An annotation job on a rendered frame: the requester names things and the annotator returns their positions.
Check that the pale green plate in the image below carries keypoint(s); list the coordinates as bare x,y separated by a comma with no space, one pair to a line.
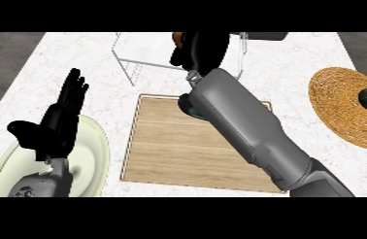
91,158

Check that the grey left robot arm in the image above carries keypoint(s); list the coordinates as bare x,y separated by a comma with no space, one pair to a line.
45,184

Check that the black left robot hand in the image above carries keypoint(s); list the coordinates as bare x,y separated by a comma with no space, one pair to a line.
60,126

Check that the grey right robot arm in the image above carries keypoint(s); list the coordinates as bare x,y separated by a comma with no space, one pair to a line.
244,126

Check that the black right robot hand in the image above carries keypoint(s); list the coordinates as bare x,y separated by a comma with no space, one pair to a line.
203,51

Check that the dark grey appliance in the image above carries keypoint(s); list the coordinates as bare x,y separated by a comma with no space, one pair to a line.
260,35

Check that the wooden tray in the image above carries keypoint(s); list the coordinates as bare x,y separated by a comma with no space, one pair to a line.
186,152

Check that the dark green round object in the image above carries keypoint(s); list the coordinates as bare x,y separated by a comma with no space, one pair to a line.
183,107

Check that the round wicker placemat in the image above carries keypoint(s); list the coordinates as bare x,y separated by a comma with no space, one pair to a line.
335,103

